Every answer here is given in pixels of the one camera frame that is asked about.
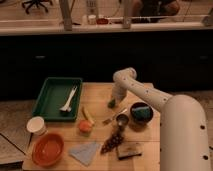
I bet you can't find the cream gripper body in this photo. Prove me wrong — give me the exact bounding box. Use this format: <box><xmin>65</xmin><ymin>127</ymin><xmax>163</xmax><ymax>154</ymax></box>
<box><xmin>112</xmin><ymin>84</ymin><xmax>127</xmax><ymax>102</ymax></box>

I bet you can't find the green pepper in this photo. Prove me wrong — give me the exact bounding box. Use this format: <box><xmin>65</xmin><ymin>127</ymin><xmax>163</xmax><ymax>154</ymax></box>
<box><xmin>107</xmin><ymin>99</ymin><xmax>116</xmax><ymax>108</ymax></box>

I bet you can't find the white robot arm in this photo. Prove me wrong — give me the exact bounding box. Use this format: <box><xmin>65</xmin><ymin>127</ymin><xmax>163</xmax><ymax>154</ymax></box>
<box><xmin>112</xmin><ymin>67</ymin><xmax>212</xmax><ymax>171</ymax></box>

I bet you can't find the metal measuring cup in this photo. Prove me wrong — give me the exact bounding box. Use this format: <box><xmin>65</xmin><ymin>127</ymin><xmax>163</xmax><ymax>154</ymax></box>
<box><xmin>116</xmin><ymin>114</ymin><xmax>129</xmax><ymax>131</ymax></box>

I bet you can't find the black bowl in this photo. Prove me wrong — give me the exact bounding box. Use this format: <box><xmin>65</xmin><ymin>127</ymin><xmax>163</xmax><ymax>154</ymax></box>
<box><xmin>130</xmin><ymin>102</ymin><xmax>153</xmax><ymax>125</ymax></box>

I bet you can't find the teal sponge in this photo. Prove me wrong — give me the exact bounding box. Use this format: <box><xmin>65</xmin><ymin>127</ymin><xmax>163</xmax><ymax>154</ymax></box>
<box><xmin>132</xmin><ymin>107</ymin><xmax>151</xmax><ymax>121</ymax></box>

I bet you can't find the brown grape bunch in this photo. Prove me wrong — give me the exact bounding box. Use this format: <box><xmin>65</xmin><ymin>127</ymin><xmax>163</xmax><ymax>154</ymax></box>
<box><xmin>101</xmin><ymin>132</ymin><xmax>124</xmax><ymax>154</ymax></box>

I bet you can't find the orange fruit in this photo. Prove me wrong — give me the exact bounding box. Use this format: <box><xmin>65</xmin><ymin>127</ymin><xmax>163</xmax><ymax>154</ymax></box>
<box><xmin>78</xmin><ymin>120</ymin><xmax>92</xmax><ymax>133</ymax></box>

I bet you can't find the white spatula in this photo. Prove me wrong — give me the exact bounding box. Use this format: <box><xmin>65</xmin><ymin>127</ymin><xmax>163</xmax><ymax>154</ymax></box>
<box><xmin>60</xmin><ymin>86</ymin><xmax>77</xmax><ymax>112</ymax></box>

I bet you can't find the dark sponge block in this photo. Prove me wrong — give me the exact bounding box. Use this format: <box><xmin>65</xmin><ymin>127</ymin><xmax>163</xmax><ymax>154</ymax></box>
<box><xmin>116</xmin><ymin>142</ymin><xmax>142</xmax><ymax>160</ymax></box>

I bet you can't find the green plastic tray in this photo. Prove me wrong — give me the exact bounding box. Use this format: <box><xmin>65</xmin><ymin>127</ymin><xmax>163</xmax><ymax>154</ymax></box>
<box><xmin>32</xmin><ymin>77</ymin><xmax>82</xmax><ymax>122</ymax></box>

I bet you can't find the blue cloth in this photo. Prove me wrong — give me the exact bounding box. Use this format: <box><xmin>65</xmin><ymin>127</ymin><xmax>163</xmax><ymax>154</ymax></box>
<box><xmin>68</xmin><ymin>142</ymin><xmax>100</xmax><ymax>166</ymax></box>

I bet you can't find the red lid container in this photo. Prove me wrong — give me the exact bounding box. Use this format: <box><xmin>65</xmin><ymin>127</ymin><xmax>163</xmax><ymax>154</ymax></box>
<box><xmin>96</xmin><ymin>18</ymin><xmax>109</xmax><ymax>25</ymax></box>

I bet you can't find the white jar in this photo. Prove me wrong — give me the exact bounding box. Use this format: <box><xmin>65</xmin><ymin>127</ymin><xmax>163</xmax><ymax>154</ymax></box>
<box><xmin>88</xmin><ymin>15</ymin><xmax>96</xmax><ymax>25</ymax></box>

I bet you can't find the seated person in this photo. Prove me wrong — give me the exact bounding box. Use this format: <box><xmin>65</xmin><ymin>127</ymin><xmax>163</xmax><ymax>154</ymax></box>
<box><xmin>132</xmin><ymin>0</ymin><xmax>180</xmax><ymax>23</ymax></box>

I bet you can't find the white paper cup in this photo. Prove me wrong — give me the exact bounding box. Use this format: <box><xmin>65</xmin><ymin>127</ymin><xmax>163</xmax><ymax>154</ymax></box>
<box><xmin>26</xmin><ymin>116</ymin><xmax>46</xmax><ymax>135</ymax></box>

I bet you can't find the orange bowl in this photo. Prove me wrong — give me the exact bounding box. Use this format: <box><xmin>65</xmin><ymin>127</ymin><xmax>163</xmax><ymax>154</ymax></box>
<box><xmin>32</xmin><ymin>133</ymin><xmax>64</xmax><ymax>167</ymax></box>

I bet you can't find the office chair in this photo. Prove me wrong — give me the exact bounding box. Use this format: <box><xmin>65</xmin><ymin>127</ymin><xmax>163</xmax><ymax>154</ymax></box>
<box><xmin>21</xmin><ymin>0</ymin><xmax>53</xmax><ymax>14</ymax></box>

